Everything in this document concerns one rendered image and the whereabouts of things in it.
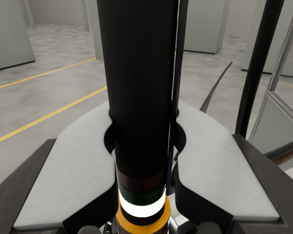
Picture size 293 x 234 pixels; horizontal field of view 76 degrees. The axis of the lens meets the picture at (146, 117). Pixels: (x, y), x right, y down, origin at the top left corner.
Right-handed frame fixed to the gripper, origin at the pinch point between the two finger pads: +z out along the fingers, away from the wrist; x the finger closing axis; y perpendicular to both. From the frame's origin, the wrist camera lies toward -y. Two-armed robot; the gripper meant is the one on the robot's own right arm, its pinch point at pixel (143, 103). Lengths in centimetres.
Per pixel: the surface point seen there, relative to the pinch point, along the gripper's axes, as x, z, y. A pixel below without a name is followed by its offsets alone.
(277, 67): 90, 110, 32
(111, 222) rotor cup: -6.0, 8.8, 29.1
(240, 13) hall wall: 529, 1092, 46
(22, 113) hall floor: -196, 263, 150
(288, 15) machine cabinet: 319, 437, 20
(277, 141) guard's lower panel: 86, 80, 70
